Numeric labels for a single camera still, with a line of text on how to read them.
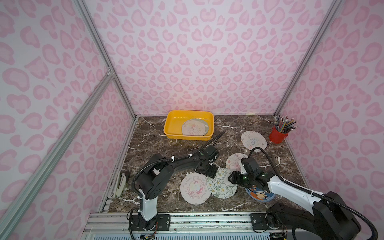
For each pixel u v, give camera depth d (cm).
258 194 82
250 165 68
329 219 40
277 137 100
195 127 111
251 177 66
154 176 48
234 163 93
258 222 74
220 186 85
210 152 72
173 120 117
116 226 73
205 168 69
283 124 94
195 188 84
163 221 73
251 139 106
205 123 114
